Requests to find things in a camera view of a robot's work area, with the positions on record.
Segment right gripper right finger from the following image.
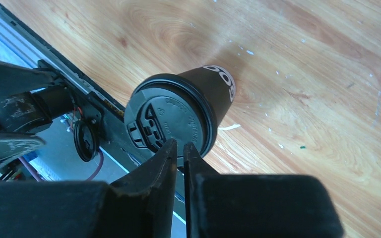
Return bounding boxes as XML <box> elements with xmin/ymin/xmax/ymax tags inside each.
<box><xmin>184</xmin><ymin>142</ymin><xmax>344</xmax><ymax>238</ymax></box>

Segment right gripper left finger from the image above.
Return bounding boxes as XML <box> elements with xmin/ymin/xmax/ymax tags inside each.
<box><xmin>0</xmin><ymin>139</ymin><xmax>177</xmax><ymax>238</ymax></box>

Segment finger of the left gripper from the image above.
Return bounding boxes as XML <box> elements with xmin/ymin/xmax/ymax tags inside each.
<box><xmin>0</xmin><ymin>131</ymin><xmax>46</xmax><ymax>162</ymax></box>
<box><xmin>0</xmin><ymin>61</ymin><xmax>54</xmax><ymax>100</ymax></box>

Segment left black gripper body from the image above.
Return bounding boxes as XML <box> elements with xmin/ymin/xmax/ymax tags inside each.
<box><xmin>0</xmin><ymin>86</ymin><xmax>74</xmax><ymax>133</ymax></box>

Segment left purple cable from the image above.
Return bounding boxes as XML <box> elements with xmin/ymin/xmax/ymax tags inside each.
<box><xmin>18</xmin><ymin>149</ymin><xmax>105</xmax><ymax>183</ymax></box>

